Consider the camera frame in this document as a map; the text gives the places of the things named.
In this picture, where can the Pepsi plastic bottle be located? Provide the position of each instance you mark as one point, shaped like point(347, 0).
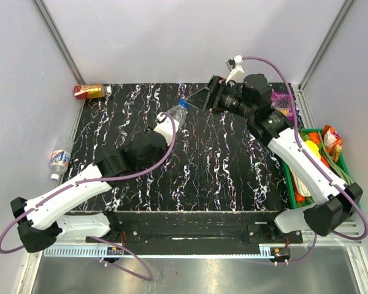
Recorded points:
point(179, 115)

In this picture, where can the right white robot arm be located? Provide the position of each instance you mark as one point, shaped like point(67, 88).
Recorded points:
point(334, 199)

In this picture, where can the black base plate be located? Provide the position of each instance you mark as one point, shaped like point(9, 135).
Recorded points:
point(248, 226)

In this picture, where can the purple snack bag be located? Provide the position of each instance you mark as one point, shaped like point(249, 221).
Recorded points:
point(282, 103)

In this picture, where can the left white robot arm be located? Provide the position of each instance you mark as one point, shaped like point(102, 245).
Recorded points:
point(42, 221)

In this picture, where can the blue bottle cap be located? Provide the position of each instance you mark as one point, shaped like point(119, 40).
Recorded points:
point(184, 104)

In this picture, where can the orange toy carrot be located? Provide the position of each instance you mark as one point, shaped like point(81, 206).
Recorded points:
point(323, 159)

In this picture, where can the green plastic basket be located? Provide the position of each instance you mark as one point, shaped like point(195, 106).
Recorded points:
point(321, 182)

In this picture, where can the orange snack bag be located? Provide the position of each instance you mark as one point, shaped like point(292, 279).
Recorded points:
point(333, 142)

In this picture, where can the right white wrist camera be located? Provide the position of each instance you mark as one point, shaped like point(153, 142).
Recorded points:
point(235, 68)

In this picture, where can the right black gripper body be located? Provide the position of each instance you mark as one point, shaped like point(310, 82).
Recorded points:
point(218, 87)

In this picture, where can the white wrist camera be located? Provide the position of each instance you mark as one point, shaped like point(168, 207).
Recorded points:
point(164, 127)
point(235, 68)

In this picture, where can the clear water bottle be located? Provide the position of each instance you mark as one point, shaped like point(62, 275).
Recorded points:
point(60, 158)

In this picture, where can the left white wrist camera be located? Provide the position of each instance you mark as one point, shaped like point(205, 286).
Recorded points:
point(164, 127)

